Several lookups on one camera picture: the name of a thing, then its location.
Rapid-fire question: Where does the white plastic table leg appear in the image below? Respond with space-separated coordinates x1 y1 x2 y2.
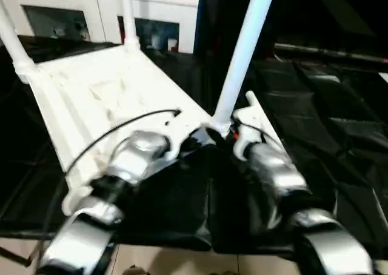
119 0 141 51
0 0 38 83
245 90 287 150
211 0 279 134

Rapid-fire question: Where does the white plastic table top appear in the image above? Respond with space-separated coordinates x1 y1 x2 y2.
17 42 232 216

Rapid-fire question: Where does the white bottle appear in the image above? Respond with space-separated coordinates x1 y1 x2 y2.
153 33 166 50

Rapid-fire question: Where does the black work mat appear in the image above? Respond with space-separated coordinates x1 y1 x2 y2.
0 36 388 254

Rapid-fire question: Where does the dark metal rod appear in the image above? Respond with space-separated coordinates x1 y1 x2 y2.
275 42 388 65

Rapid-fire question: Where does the dark robot foot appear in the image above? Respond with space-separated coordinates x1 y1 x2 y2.
121 265 153 275

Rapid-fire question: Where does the white glass-door cabinet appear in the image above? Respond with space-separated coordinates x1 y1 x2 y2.
0 0 201 53

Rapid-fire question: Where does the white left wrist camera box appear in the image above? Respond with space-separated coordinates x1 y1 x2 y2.
156 113 202 162

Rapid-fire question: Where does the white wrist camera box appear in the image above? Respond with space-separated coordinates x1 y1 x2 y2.
230 105 266 162
156 113 202 162

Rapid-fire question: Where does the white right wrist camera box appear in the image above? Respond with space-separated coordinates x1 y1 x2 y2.
230 105 266 162

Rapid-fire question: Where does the grey metal frame leg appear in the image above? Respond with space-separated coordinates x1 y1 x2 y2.
0 245 32 267

